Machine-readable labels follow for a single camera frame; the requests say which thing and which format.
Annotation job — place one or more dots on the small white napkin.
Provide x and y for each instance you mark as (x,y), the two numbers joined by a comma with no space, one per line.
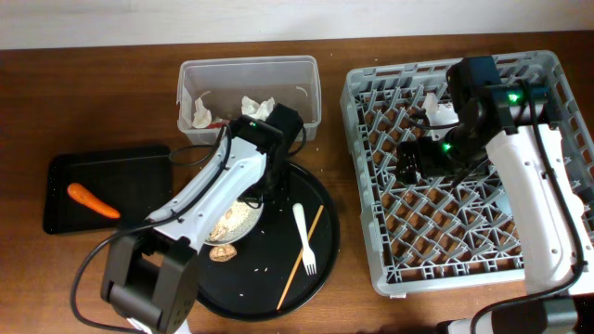
(202,117)

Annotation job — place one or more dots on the wooden chopstick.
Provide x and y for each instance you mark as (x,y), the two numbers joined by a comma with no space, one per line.
(298,261)

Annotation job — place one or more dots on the black round tray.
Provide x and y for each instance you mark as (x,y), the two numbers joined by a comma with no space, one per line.
(259,284)

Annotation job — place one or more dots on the orange carrot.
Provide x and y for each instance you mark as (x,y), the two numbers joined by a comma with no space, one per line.
(82,195)

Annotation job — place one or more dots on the rice and food scraps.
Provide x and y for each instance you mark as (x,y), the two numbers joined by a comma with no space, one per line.
(232,218)

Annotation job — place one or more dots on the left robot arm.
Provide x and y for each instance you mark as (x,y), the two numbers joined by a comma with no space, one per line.
(151,276)

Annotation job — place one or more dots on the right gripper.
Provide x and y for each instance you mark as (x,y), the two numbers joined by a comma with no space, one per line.
(420,148)

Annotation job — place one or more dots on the grey plate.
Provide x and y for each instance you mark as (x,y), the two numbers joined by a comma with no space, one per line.
(234,222)

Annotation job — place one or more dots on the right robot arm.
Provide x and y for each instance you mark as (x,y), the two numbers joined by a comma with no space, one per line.
(516,127)

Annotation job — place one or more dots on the black rectangular tray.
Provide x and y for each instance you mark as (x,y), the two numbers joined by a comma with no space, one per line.
(133,181)

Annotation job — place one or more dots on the red snack wrapper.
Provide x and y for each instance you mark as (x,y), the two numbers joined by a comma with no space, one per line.
(218,123)

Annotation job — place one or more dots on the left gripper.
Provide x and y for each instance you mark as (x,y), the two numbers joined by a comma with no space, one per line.
(282,194)

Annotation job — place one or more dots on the white plastic fork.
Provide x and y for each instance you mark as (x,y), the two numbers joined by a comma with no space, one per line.
(308,256)

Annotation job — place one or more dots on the grey dishwasher rack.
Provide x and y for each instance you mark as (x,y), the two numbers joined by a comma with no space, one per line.
(441,233)

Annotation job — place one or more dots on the brown walnut cookie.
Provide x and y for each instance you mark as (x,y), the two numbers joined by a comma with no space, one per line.
(222,253)

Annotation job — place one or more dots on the light blue cup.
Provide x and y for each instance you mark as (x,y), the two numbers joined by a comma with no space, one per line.
(503,204)

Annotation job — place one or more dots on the clear plastic bin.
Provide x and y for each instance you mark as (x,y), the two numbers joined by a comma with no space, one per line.
(222,83)

